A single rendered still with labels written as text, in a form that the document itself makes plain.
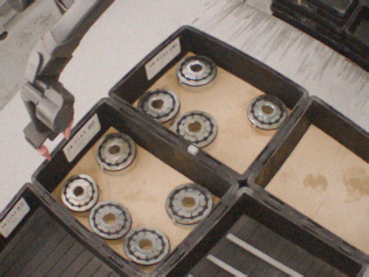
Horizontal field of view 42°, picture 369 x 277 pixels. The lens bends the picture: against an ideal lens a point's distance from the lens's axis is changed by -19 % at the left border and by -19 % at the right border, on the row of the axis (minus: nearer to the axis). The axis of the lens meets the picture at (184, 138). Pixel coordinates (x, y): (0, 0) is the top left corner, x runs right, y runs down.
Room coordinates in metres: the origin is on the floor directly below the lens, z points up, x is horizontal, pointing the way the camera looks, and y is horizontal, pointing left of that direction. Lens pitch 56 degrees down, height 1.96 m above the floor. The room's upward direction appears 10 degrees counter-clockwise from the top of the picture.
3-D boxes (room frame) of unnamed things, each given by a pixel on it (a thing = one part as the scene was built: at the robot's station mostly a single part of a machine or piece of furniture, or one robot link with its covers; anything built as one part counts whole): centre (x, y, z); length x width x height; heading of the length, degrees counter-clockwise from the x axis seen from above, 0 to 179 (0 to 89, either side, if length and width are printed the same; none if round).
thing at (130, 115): (0.62, 0.14, 0.92); 0.40 x 0.30 x 0.02; 42
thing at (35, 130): (0.65, 0.26, 1.17); 0.10 x 0.07 x 0.07; 133
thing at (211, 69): (0.95, -0.06, 0.86); 0.10 x 0.10 x 0.01
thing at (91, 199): (0.65, 0.26, 0.86); 0.10 x 0.10 x 0.01
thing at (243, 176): (0.82, -0.08, 0.92); 0.40 x 0.30 x 0.02; 42
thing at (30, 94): (0.64, 0.26, 1.23); 0.07 x 0.06 x 0.07; 44
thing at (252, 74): (0.82, -0.08, 0.87); 0.40 x 0.30 x 0.11; 42
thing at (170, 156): (0.62, 0.14, 0.87); 0.40 x 0.30 x 0.11; 42
